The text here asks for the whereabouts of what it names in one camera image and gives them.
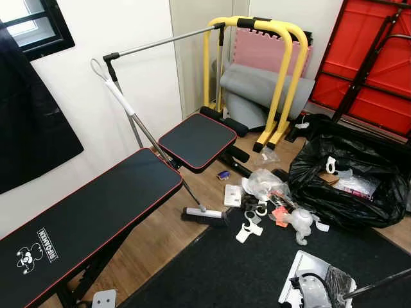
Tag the red folding table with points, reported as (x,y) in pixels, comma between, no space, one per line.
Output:
(392,70)

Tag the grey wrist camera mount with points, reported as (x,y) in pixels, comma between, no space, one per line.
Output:
(104,300)
(307,292)

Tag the white crumpled plastic wrap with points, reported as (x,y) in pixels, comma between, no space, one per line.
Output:
(298,221)

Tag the clear bubble wrap package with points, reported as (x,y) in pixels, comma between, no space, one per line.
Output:
(359,186)

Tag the white paper scrap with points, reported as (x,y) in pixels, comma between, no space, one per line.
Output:
(321,226)

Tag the black red-trimmed bench seat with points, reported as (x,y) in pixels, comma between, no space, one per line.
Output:
(196,141)

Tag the pink foam puzzle mat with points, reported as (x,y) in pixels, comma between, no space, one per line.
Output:
(257,51)

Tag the grey door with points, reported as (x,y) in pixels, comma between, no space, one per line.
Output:
(189,58)

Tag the white booklet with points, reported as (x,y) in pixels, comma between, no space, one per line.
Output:
(232,196)

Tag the black framed window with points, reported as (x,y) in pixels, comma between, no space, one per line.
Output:
(19,19)

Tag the black red-trimmed bench backrest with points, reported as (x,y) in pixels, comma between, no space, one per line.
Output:
(83,224)

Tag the orange card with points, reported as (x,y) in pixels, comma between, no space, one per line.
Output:
(280,215)

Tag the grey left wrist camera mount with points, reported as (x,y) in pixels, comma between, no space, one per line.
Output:
(104,300)

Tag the white plastic hook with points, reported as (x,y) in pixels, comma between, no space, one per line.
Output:
(330,158)

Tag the black floor mat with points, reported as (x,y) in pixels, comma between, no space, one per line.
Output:
(225,276)

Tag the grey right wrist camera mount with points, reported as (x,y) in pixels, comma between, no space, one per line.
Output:
(307,292)

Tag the black trash bag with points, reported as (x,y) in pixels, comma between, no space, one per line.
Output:
(321,192)

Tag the large clear plastic bag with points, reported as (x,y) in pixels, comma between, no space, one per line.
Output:
(263,183)

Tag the small clear plastic bag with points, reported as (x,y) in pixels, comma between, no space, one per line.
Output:
(268,156)

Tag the yellow dip bar stand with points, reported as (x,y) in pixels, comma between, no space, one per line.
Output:
(207,70)

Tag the silver rack pole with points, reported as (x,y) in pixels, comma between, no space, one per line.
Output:
(167,41)

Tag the grey rolled exercise mat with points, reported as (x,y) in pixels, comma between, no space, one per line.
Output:
(257,86)

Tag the small blue packet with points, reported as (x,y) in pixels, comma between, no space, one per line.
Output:
(223,175)

